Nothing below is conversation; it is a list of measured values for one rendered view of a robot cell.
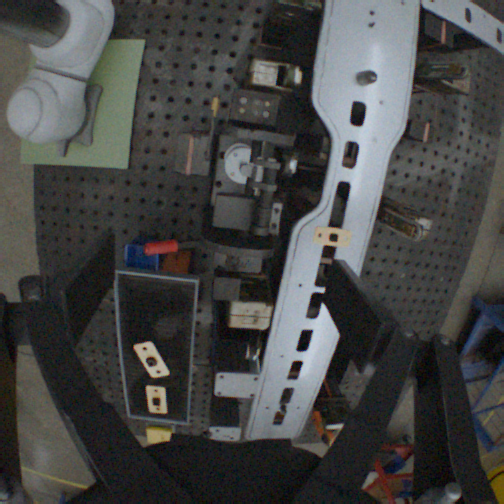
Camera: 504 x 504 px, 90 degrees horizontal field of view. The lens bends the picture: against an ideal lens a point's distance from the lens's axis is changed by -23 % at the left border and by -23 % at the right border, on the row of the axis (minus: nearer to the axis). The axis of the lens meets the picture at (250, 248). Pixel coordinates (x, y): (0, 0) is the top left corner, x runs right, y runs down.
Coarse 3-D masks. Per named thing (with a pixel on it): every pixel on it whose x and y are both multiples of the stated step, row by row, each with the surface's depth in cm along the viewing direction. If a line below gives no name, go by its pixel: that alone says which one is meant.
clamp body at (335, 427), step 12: (324, 384) 102; (336, 384) 103; (324, 396) 96; (336, 396) 97; (324, 408) 91; (336, 408) 91; (348, 408) 91; (324, 420) 86; (336, 420) 86; (336, 432) 86
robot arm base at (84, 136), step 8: (88, 88) 74; (96, 88) 75; (88, 96) 75; (96, 96) 76; (88, 104) 74; (96, 104) 77; (88, 112) 75; (88, 120) 77; (80, 128) 75; (88, 128) 79; (72, 136) 76; (80, 136) 79; (88, 136) 80; (64, 144) 78; (88, 144) 81; (64, 152) 79
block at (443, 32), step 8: (424, 16) 52; (432, 16) 52; (424, 24) 53; (432, 24) 52; (440, 24) 52; (448, 24) 52; (424, 32) 53; (432, 32) 53; (440, 32) 53; (448, 32) 53; (424, 40) 57; (432, 40) 56; (440, 40) 54; (448, 40) 54; (424, 48) 62; (432, 48) 60; (440, 48) 58
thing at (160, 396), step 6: (150, 390) 59; (162, 390) 59; (150, 396) 60; (156, 396) 60; (162, 396) 60; (150, 402) 60; (156, 402) 60; (162, 402) 60; (150, 408) 61; (162, 408) 61
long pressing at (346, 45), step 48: (336, 0) 49; (384, 0) 49; (336, 48) 53; (384, 48) 53; (336, 96) 57; (384, 96) 57; (336, 144) 60; (384, 144) 61; (288, 240) 67; (288, 288) 71; (288, 336) 76; (336, 336) 78; (288, 384) 83; (288, 432) 92
